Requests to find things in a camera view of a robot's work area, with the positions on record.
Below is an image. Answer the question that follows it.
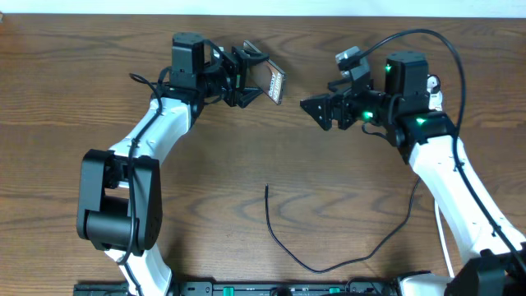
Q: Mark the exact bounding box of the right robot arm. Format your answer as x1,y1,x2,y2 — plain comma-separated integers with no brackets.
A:
300,47,525,295

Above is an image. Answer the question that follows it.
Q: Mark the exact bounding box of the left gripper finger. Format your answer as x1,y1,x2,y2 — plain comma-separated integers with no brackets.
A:
237,88,264,109
241,49,270,64

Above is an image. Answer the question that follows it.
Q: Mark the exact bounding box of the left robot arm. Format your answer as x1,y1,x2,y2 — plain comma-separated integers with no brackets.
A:
73,32,269,295

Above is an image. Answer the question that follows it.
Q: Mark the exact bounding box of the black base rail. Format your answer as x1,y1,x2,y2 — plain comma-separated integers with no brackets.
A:
72,278,400,296

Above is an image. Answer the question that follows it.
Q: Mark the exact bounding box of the black USB charging cable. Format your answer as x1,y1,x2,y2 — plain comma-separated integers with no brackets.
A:
264,177,421,275

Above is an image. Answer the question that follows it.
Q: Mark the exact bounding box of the white power strip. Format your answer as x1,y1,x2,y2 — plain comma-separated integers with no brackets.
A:
427,75,443,111

